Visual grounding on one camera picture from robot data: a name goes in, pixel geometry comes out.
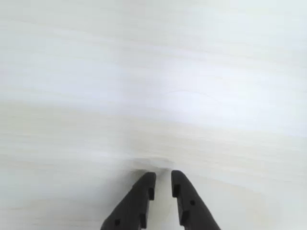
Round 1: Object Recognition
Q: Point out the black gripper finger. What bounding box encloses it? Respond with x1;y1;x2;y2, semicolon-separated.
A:
100;172;157;230
171;170;222;230

